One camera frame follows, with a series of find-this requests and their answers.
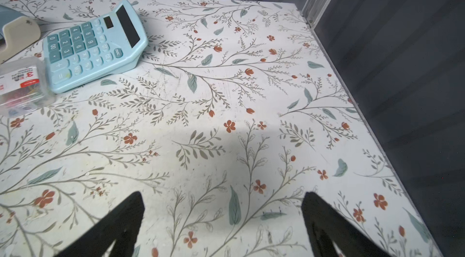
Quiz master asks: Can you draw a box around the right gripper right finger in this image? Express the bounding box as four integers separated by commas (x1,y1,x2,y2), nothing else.
301,192,388,257

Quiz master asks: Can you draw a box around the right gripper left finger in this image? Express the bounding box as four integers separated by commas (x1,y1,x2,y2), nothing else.
57,191,145,257

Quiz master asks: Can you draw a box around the clear staples box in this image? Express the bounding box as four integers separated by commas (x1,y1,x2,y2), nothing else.
1,57,56,118

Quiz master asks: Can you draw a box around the light blue calculator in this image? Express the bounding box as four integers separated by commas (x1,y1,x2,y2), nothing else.
42,0,148,94

